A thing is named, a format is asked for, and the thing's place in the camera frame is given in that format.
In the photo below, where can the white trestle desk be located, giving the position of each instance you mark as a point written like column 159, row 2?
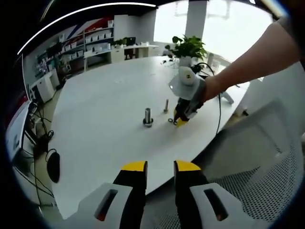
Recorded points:
column 97, row 53

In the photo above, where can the black power adapter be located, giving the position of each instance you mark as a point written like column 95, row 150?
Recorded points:
column 196, row 68

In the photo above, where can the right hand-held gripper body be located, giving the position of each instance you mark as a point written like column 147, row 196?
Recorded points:
column 190, row 88

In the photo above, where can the thick threaded steel stud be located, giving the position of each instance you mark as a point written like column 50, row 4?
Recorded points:
column 147, row 114

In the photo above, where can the black desk monitor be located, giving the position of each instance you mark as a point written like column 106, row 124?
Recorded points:
column 130, row 41

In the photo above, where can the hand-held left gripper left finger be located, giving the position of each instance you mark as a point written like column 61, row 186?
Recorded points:
column 133, row 190

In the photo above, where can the small green desk plant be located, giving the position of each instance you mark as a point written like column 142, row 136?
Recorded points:
column 120, row 42

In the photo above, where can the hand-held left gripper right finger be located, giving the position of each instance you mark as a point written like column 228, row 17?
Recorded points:
column 190, row 190

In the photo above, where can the white mesh office chair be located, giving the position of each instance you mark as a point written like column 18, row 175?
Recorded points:
column 250, row 143

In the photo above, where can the green potted plant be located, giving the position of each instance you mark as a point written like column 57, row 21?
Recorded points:
column 188, row 47

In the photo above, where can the white cabinet desk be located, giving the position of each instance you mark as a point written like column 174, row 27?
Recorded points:
column 118, row 55

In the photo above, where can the shelf rack of white bins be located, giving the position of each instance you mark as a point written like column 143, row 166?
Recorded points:
column 97, row 37

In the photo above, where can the person's right hand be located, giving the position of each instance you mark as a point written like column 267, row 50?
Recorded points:
column 214, row 88

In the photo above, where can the white desktop stand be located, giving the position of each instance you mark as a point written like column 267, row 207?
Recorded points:
column 210, row 60

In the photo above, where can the thin threaded steel stud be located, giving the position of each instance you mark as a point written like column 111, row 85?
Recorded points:
column 166, row 105

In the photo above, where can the black computer mouse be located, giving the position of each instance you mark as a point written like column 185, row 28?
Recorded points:
column 54, row 167

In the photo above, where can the white drawer cabinet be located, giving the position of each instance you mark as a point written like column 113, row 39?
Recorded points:
column 45, row 87

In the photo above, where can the linear ceiling light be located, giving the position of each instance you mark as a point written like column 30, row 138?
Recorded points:
column 147, row 4

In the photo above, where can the white computer monitor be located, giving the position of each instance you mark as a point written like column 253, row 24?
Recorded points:
column 16, row 133

